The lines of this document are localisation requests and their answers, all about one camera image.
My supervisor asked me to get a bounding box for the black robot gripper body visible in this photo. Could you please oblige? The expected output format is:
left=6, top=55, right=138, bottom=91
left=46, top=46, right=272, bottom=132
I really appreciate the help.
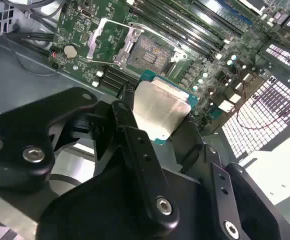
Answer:
left=36, top=159, right=290, bottom=240

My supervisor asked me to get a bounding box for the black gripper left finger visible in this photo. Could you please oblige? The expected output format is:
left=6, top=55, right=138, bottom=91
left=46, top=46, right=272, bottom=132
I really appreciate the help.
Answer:
left=0, top=84, right=180, bottom=233

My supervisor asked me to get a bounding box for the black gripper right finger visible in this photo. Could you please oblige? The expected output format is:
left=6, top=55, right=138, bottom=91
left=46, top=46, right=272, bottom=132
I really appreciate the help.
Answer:
left=169, top=120, right=246, bottom=240

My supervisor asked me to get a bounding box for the metal socket cover frame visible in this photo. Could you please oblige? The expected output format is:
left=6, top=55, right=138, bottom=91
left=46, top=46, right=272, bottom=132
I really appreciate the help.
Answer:
left=86, top=17, right=142, bottom=68

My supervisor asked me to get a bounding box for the silver topped CPU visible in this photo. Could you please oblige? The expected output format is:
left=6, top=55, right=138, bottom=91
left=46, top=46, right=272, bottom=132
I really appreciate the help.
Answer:
left=131, top=69, right=201, bottom=146

